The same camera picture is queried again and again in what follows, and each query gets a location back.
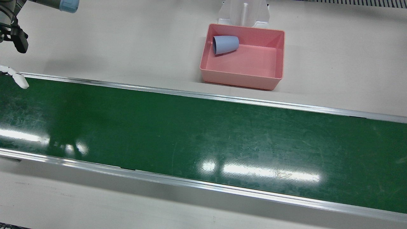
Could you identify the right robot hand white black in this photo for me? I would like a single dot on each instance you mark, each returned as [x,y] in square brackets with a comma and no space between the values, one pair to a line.
[19,80]

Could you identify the blue cup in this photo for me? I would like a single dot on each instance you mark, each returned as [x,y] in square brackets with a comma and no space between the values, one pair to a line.
[225,44]

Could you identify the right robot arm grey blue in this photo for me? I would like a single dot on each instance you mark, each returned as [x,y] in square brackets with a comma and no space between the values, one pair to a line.
[68,4]

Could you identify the pink plastic box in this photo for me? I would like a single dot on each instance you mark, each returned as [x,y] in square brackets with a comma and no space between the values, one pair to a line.
[254,63]

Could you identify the green conveyor belt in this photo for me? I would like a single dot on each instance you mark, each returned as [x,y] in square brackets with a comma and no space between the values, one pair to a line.
[190,133]

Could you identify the grey slatted metal grating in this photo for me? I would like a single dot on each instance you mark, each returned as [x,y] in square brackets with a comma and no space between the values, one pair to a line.
[365,2]

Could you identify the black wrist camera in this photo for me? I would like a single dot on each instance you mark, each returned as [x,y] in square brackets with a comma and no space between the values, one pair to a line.
[20,41]

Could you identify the aluminium conveyor side rail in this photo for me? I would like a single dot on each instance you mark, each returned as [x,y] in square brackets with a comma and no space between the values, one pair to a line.
[203,94]
[203,184]

